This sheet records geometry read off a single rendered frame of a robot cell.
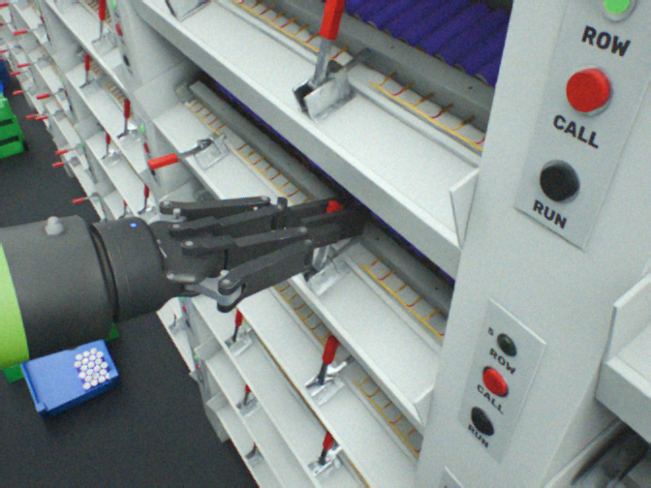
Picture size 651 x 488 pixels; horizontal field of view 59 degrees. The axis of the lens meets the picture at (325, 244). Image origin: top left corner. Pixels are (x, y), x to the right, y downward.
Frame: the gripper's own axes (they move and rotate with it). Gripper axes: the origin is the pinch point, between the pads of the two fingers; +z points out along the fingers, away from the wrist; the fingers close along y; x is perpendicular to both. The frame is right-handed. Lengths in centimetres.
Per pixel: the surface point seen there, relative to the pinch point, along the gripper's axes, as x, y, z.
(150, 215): -43, -69, 7
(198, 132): -6.2, -33.2, 1.9
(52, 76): -43, -157, 8
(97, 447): -100, -59, -11
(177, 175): -18.1, -42.6, 2.8
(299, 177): -2.2, -11.4, 4.4
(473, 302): 7.2, 19.7, -4.0
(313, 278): -5.6, 1.0, -1.2
